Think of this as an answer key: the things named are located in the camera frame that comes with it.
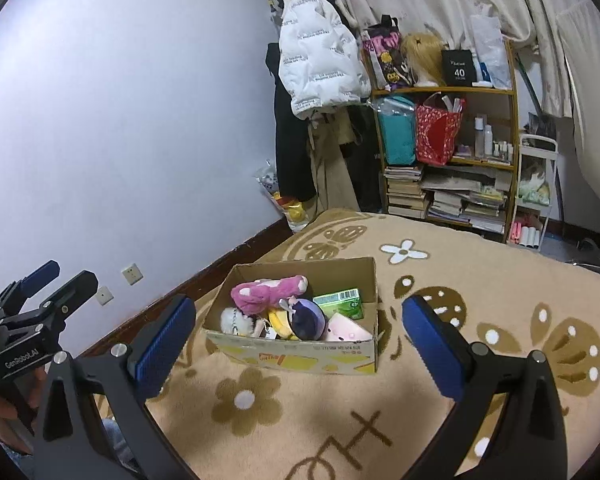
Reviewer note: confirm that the green tea carton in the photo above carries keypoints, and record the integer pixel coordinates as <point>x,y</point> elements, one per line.
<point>341,302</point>

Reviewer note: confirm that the printed tote bag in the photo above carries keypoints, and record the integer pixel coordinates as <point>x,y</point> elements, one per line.
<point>387,55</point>

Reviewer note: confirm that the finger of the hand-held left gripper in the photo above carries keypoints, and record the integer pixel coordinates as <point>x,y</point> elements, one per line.
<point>37,276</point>
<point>72,292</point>

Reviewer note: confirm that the stack of books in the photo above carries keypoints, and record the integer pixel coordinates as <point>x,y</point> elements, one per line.
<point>405,192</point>

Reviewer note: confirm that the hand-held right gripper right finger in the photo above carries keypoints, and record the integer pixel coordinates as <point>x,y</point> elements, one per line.
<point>432,350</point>

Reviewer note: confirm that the black garment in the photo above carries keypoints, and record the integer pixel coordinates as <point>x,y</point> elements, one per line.
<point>367,165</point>

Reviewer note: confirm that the wooden shelf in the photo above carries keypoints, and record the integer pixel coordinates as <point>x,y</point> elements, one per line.
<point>513,110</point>

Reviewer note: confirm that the clear plastic bag of toys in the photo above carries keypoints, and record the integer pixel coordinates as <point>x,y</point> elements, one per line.
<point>267,180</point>

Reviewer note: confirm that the white-haired plush doll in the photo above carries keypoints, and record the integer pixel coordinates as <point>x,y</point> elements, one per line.
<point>305,317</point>

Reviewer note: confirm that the red patterned bag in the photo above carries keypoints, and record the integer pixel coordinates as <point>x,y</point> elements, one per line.
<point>437,132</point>

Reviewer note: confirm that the short white bottle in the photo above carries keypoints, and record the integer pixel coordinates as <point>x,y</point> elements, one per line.
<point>488,141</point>

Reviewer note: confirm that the beige coat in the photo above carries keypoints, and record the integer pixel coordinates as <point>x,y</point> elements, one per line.
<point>330,170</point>

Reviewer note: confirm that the blonde wig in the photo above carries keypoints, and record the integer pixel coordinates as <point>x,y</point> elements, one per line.
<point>422,55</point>

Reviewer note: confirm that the white trolley cart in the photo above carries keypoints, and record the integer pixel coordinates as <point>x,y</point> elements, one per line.
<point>532,185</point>

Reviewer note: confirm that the row of small bottles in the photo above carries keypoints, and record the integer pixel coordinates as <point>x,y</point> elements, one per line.
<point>502,151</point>

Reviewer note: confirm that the white puffer jacket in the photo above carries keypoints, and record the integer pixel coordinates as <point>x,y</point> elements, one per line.
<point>320,45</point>

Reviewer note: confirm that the white plush toy brown tag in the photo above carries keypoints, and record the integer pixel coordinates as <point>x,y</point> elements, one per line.
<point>237,321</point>

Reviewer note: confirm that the black box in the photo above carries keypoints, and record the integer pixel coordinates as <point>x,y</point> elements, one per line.
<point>457,67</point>

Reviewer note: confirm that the black coat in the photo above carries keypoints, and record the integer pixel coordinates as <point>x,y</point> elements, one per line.
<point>290,150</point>

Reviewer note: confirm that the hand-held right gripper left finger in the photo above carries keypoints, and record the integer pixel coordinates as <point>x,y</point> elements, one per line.
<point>162,345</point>

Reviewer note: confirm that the person's left hand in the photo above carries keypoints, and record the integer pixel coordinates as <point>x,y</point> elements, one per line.
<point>0,412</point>

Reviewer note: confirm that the pink soft pouch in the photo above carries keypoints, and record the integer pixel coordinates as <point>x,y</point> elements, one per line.
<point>347,332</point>

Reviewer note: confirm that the blue grey cloth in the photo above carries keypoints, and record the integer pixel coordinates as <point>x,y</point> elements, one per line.
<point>117,442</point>

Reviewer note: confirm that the yellow plush toy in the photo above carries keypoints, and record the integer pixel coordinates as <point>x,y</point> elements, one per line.
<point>280,322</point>

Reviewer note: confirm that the cream curtain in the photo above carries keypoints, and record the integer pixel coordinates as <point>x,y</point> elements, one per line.
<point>555,20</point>

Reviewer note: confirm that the tall white bottle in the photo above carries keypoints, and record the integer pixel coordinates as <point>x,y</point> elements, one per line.
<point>479,137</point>

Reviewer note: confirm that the pile of books and papers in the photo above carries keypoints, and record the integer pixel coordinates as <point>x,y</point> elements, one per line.
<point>472,200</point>

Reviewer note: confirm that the beige flower-print blanket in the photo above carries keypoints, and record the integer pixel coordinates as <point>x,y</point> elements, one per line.
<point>480,410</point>

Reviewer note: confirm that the teal bag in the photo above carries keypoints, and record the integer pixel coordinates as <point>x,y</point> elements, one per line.
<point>397,132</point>

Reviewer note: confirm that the white plastic bag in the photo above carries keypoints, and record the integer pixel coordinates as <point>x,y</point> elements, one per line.
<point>490,45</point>

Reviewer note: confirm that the pink plush toy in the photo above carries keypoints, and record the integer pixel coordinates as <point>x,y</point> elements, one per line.
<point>265,292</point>

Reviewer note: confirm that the white wall socket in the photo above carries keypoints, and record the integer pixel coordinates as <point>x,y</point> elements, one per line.
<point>104,296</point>
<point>132,274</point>

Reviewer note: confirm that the printed cardboard box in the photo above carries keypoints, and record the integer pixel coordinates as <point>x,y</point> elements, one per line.
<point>300,357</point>

